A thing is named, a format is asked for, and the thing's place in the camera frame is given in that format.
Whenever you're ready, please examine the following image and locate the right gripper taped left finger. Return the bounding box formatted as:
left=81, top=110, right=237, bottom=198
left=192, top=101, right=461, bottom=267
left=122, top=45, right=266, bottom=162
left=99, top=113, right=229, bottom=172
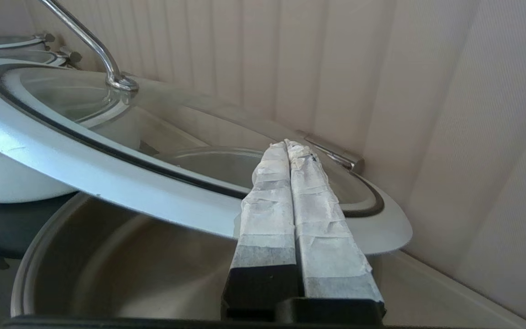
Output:
left=222, top=142, right=301, bottom=317

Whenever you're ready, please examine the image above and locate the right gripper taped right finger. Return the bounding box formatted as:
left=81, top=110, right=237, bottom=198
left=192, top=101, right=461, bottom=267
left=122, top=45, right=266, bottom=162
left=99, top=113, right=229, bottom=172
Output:
left=286, top=139, right=386, bottom=302

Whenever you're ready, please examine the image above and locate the white round pot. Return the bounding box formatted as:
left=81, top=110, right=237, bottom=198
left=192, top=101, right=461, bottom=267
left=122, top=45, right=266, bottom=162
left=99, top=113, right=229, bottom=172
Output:
left=0, top=137, right=79, bottom=204
left=11, top=145, right=384, bottom=320

